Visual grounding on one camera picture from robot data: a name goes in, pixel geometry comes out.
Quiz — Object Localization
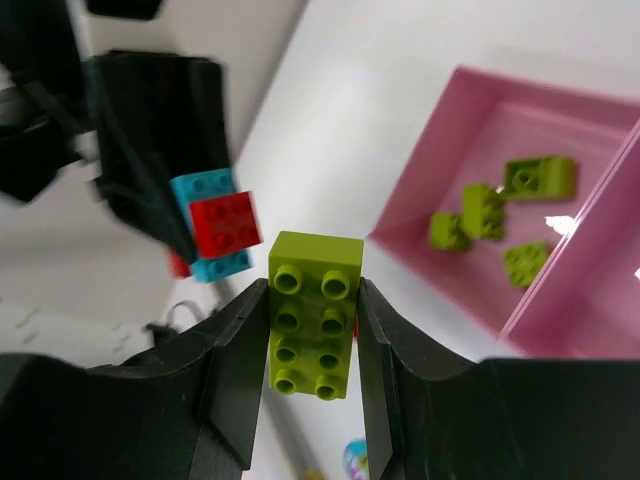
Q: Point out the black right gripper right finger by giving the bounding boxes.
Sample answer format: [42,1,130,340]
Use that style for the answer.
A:
[358,280,639,479]

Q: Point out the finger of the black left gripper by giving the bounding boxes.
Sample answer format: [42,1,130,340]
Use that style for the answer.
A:
[92,50,231,263]

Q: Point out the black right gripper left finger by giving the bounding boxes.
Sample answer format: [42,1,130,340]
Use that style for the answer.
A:
[1,279,269,479]

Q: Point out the teal lego brick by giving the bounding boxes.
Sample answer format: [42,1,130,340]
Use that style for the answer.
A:
[170,168,260,283]

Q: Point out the red lego base brick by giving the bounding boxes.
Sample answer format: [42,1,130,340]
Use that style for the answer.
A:
[179,192,262,283]

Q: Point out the green 2x4 lego brick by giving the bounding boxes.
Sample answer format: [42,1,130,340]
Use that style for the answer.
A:
[268,231,364,401]

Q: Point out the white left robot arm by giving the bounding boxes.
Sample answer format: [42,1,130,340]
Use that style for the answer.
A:
[1,1,230,263]

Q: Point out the teal oval monster brick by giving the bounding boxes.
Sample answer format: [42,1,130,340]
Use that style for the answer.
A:
[343,438,370,480]

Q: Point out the small pink bin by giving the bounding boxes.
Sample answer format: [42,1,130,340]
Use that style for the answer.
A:
[500,129,639,359]

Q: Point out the large pink bin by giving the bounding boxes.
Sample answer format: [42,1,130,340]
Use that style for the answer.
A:
[367,64,640,341]

